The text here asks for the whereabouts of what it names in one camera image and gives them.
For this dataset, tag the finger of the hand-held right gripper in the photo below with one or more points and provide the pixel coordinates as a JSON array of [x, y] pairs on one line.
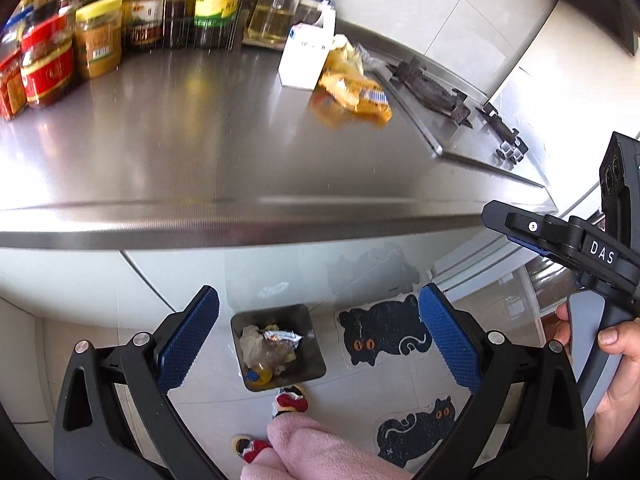
[[532, 247], [530, 225]]

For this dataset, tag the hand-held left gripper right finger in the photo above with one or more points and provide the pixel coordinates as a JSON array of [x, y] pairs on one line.
[[450, 335]]

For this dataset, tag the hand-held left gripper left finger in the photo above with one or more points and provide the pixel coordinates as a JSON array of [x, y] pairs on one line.
[[190, 330]]

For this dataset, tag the clear plastic bag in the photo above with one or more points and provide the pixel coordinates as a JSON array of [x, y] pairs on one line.
[[270, 365]]

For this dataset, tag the silver foil wrapper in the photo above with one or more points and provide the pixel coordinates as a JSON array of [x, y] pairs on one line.
[[282, 337]]

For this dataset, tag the grey trash bin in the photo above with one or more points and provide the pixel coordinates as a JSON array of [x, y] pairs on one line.
[[310, 355]]

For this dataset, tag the person's right hand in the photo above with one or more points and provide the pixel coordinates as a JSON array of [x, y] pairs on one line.
[[625, 390]]

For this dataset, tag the black cat floor mat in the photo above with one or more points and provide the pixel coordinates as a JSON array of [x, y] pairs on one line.
[[415, 432], [385, 330]]

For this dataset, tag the black gas stove burner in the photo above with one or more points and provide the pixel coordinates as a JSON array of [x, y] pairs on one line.
[[502, 132], [430, 90]]

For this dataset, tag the red patterned slipper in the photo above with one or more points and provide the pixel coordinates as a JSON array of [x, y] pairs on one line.
[[247, 447], [289, 402]]

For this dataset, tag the yellow snack wrapper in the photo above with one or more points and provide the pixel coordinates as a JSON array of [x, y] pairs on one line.
[[355, 97]]

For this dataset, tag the pale yellow crumpled wrapper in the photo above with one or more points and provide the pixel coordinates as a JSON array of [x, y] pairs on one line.
[[345, 55]]

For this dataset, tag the small white carton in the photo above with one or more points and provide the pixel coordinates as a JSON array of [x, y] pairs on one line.
[[302, 60]]

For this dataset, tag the brown coaster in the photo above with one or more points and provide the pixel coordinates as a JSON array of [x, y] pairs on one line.
[[260, 44]]

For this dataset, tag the small red sauce jar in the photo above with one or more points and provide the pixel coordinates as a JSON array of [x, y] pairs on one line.
[[11, 90]]

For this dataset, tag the large red lid jar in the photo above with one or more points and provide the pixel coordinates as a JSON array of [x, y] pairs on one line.
[[47, 65]]

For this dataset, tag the yellow lid jar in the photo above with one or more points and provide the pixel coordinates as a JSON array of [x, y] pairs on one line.
[[100, 40]]

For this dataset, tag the glass jar blue lid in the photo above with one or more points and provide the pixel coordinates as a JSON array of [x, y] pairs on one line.
[[317, 7]]

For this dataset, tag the small dark bottle yellow cap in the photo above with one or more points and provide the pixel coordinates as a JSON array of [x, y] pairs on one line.
[[142, 15]]

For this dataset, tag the tall brown sauce bottle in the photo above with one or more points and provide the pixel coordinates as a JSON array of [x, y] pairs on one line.
[[179, 5]]

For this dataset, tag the green label oil bottle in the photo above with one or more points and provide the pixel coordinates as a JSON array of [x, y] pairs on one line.
[[217, 5]]

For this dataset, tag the glass oil dispenser black lid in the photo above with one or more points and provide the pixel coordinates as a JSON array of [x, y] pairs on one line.
[[275, 10]]

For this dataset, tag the black lid jar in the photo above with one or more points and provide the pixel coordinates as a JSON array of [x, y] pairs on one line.
[[44, 12]]

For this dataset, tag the blue lid plastic jar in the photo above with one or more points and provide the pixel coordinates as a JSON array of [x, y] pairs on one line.
[[11, 25]]

